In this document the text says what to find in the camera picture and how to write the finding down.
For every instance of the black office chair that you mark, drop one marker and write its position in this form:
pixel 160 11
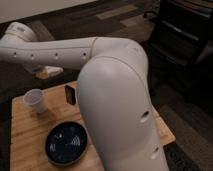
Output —
pixel 182 29

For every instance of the white sponge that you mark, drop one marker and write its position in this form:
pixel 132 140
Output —
pixel 50 71

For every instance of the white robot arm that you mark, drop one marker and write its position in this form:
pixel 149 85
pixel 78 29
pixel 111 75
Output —
pixel 112 92

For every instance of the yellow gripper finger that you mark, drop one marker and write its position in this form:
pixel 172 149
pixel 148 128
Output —
pixel 41 75

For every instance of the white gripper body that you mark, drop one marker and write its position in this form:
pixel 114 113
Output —
pixel 33 68

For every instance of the dark blue patterned bowl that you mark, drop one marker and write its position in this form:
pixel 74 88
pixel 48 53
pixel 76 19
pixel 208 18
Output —
pixel 66 143

